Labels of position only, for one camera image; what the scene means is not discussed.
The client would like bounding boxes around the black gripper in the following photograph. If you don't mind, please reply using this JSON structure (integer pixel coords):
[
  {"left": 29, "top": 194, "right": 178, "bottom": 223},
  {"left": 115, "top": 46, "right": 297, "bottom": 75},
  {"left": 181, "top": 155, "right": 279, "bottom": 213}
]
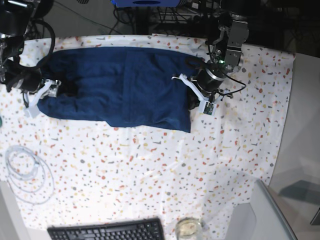
[
  {"left": 185, "top": 57, "right": 234, "bottom": 110},
  {"left": 6, "top": 70, "right": 43, "bottom": 94}
]

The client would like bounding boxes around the dark blue t-shirt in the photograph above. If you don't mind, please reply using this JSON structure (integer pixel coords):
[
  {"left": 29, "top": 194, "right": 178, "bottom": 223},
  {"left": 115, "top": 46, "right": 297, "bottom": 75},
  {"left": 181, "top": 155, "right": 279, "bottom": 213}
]
[{"left": 37, "top": 47, "right": 197, "bottom": 133}]

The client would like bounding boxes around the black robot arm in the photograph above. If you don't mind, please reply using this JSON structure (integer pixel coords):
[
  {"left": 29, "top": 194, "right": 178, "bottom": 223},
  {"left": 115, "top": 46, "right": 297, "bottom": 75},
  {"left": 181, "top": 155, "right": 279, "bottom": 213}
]
[
  {"left": 182, "top": 0, "right": 259, "bottom": 115},
  {"left": 0, "top": 0, "right": 56, "bottom": 94}
]

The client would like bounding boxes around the clear glass jar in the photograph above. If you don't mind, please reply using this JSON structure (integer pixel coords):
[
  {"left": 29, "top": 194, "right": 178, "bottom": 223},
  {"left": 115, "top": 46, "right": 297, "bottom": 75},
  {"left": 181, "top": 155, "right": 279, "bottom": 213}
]
[{"left": 175, "top": 217, "right": 203, "bottom": 240}]

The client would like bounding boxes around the black computer keyboard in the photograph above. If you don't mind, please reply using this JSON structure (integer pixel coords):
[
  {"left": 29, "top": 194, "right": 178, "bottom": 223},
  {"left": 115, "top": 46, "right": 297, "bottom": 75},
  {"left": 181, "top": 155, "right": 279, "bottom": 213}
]
[{"left": 47, "top": 218, "right": 165, "bottom": 240}]

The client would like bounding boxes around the coiled white cable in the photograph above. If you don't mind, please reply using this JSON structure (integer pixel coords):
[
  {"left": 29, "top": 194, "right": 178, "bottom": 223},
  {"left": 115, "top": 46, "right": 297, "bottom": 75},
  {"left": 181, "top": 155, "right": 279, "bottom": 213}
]
[{"left": 4, "top": 145, "right": 56, "bottom": 205}]

